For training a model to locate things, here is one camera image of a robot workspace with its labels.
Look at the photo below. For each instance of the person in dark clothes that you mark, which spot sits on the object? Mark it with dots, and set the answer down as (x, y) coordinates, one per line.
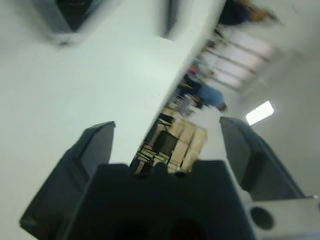
(232, 12)

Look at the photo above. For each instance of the black box base white insert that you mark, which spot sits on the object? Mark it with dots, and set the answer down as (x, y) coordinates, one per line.
(53, 27)

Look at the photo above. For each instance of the person in blue jacket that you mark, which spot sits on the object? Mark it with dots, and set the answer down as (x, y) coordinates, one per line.
(210, 96)

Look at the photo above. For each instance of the window with brown frame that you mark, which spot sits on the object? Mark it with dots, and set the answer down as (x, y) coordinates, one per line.
(237, 55)

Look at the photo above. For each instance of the ceiling light panel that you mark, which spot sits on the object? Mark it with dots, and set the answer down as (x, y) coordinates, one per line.
(260, 112)

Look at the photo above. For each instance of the black box lid striped print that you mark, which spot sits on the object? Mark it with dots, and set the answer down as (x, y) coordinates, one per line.
(171, 17)

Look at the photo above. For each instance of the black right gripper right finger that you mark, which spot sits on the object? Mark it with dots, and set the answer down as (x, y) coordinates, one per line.
(257, 165)

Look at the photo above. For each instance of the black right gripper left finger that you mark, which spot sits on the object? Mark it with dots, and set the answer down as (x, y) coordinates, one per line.
(75, 175)

